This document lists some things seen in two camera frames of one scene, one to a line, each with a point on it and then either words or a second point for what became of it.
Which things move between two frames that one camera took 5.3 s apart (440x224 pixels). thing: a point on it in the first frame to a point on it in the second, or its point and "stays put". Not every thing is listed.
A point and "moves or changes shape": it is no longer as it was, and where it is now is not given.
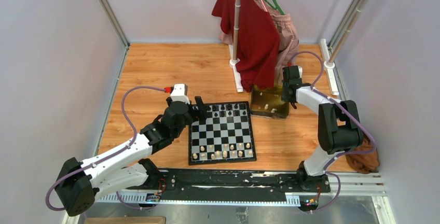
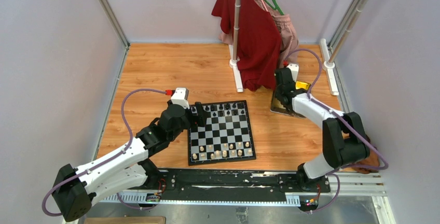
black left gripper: (196, 114) stays put
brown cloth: (364, 163) stays put
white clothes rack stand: (234, 52) stays put
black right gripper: (284, 96) to (277, 92)
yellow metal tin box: (267, 103) moves or changes shape
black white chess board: (225, 136) stays put
